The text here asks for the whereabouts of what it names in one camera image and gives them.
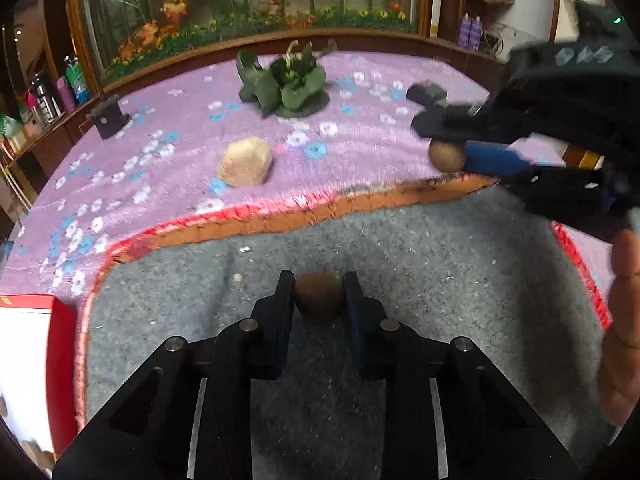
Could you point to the red box with white inside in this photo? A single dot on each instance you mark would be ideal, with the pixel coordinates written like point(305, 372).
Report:
point(30, 360)

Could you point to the green plastic bottle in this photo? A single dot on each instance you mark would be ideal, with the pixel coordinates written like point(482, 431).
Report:
point(77, 80)

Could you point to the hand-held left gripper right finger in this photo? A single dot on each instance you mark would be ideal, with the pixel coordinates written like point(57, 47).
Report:
point(352, 310)

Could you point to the black mount block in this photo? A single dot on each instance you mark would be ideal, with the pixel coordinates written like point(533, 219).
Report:
point(107, 120)

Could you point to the person's right hand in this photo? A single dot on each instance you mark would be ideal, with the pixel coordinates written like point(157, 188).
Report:
point(625, 335)

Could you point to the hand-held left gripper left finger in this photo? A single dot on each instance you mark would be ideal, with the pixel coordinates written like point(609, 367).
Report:
point(285, 310)

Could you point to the small black plug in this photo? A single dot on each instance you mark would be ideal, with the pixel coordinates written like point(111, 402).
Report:
point(426, 93)

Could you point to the brown longan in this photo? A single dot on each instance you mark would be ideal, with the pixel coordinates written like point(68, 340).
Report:
point(319, 297)
point(446, 156)

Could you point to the black thermos flask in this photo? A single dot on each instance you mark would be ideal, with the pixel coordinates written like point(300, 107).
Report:
point(46, 100)

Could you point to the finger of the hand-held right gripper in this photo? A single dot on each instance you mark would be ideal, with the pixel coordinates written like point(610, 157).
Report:
point(460, 122)
point(500, 160)

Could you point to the beige foam chunk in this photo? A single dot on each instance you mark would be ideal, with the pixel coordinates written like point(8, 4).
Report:
point(246, 162)

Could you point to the green bok choy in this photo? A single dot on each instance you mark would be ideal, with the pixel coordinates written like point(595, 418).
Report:
point(287, 85)

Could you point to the purple spray bottle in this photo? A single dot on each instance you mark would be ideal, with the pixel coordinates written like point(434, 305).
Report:
point(476, 32)
point(465, 32)

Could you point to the grey mat with red edge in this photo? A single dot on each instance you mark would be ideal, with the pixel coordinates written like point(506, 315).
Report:
point(400, 240)

